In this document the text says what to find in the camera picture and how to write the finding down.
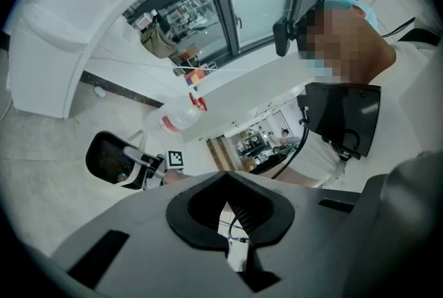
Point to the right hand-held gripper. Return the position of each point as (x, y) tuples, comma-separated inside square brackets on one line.
[(174, 159)]

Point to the clear plastic container red cap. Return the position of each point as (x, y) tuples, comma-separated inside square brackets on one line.
[(180, 115)]

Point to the person's right forearm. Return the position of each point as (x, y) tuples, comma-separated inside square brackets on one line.
[(174, 179)]

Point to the person's left forearm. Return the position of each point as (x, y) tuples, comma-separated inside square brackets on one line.
[(294, 179)]

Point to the small white floor object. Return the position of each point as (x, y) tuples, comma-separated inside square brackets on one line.
[(99, 92)]

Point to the colourful checkered box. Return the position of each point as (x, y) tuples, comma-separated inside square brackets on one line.
[(195, 77)]

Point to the olive green bag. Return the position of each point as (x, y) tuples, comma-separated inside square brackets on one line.
[(157, 41)]

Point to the white standing cabinet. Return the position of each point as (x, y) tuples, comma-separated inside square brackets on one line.
[(41, 61)]

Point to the dark framed window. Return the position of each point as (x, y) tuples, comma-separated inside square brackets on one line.
[(256, 9)]

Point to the light blue face mask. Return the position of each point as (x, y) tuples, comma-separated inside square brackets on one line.
[(320, 67)]

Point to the black chest-mounted box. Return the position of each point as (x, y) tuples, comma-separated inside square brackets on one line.
[(341, 117)]

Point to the person's head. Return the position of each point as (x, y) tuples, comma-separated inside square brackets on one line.
[(353, 47)]

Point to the blue hair cap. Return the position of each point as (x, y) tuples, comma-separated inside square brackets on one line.
[(349, 2)]

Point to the person's white shirt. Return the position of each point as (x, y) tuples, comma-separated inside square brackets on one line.
[(408, 89)]

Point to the black head camera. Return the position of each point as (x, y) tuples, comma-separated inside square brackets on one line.
[(284, 35)]

